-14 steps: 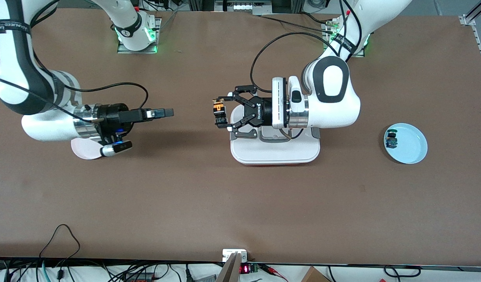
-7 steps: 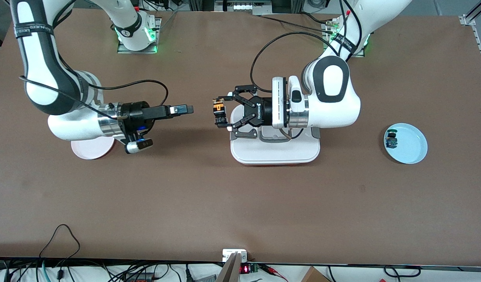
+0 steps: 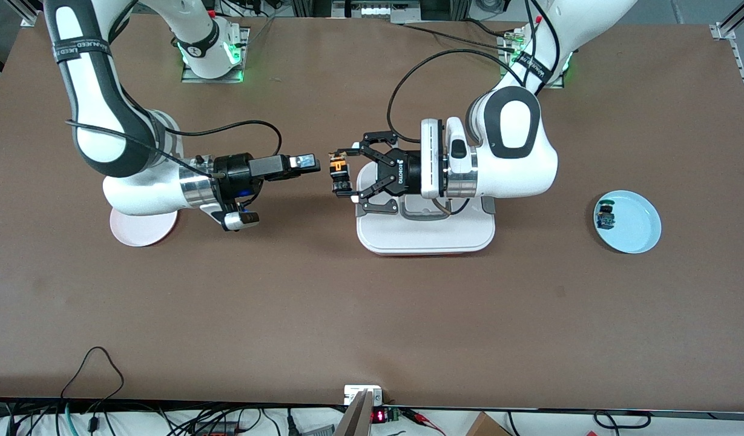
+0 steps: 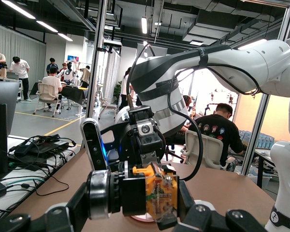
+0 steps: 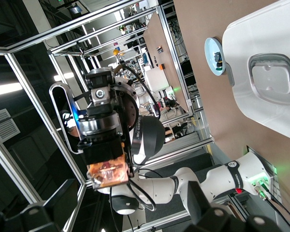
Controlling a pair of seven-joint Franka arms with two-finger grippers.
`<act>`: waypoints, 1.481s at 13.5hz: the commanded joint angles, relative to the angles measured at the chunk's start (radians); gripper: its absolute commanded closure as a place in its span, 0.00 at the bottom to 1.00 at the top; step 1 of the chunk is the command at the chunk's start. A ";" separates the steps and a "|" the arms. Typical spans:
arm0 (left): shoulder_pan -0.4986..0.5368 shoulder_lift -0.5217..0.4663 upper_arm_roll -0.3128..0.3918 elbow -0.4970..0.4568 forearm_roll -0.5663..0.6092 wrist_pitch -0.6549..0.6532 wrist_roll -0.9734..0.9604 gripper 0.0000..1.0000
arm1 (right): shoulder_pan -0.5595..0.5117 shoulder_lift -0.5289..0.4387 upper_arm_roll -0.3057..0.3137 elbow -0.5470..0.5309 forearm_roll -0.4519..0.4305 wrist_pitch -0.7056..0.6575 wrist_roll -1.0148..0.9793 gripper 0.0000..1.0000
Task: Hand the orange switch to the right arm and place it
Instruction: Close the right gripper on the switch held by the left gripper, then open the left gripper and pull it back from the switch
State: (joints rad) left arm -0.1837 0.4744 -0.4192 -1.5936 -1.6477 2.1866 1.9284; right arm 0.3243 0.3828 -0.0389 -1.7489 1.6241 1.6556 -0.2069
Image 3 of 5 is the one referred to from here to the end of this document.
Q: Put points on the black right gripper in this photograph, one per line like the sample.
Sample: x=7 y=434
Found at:
x=233 y=176

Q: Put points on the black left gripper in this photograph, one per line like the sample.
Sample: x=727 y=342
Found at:
x=406 y=171

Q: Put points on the orange push-button switch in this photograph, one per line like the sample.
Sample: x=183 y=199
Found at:
x=338 y=169

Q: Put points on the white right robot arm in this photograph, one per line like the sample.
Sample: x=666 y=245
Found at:
x=93 y=97

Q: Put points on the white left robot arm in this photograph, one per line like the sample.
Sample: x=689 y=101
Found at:
x=517 y=169

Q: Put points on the white lidded box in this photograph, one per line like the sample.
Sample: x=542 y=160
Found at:
x=426 y=236

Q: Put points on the small white outlet box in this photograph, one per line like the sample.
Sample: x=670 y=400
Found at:
x=353 y=392

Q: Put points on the brown cardboard box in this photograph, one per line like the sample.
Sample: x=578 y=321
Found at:
x=487 y=427

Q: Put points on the pink plate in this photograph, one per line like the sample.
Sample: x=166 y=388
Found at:
x=141 y=233

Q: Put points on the white power supply unit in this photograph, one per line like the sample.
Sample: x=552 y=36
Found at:
x=378 y=11

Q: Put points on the red digit display module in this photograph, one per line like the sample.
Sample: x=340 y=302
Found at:
x=379 y=416

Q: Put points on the wooden beam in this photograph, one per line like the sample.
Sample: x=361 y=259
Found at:
x=355 y=421

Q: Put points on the red clip lead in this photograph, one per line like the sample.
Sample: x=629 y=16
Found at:
x=423 y=419

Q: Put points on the black power plug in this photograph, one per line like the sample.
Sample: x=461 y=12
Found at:
x=292 y=424

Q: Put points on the light blue plate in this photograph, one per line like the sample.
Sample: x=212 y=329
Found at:
x=638 y=224

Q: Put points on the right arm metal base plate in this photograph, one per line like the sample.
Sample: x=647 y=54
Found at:
x=211 y=80

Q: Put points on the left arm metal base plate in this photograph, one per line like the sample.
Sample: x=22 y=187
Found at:
x=560 y=83

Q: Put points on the green push-button switch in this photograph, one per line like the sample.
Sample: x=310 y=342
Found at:
x=605 y=219

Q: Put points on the aluminium frame profile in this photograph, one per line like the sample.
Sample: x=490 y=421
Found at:
x=26 y=15
x=726 y=30

